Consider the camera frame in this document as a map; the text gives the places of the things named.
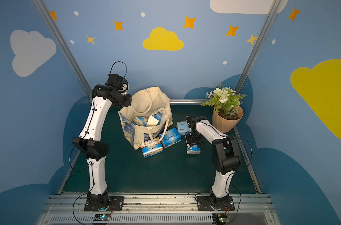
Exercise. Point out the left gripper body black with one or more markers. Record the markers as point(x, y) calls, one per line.
point(125, 101)

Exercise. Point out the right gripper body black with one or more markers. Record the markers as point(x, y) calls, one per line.
point(191, 138)

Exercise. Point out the blue tissue pack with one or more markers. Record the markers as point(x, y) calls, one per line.
point(157, 114)
point(170, 138)
point(193, 149)

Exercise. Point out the cream canvas tote bag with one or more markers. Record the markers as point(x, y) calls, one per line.
point(143, 104)

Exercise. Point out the floral tissue pack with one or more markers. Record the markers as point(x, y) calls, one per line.
point(150, 148)
point(140, 121)
point(152, 121)

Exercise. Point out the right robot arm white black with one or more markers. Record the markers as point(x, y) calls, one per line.
point(226, 156)

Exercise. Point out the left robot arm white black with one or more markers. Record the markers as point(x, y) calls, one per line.
point(112, 93)

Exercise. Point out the pink pot with flowers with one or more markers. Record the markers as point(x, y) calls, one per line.
point(227, 111)

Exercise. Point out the right controller board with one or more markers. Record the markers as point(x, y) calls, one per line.
point(220, 219)

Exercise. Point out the controller board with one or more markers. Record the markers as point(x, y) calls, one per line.
point(102, 218)
point(220, 219)

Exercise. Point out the left controller board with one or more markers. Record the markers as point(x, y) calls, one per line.
point(102, 218)

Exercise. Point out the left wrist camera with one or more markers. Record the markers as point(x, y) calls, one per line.
point(125, 87)

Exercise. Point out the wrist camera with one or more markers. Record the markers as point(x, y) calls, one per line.
point(125, 87)
point(191, 121)

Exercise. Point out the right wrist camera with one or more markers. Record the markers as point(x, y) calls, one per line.
point(191, 121)

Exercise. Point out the rear aluminium frame bar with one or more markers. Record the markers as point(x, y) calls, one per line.
point(174, 101)

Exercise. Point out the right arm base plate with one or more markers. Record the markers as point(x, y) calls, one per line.
point(229, 203)

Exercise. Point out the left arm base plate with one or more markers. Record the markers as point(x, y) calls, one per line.
point(114, 203)

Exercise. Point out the aluminium front rail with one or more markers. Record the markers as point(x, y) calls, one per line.
point(158, 209)

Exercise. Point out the left aluminium frame post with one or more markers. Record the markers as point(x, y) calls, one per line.
point(51, 23)

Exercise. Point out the aluminium frame post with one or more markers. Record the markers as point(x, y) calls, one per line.
point(51, 23)
point(269, 20)

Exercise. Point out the right aluminium frame post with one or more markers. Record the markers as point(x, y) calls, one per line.
point(269, 20)

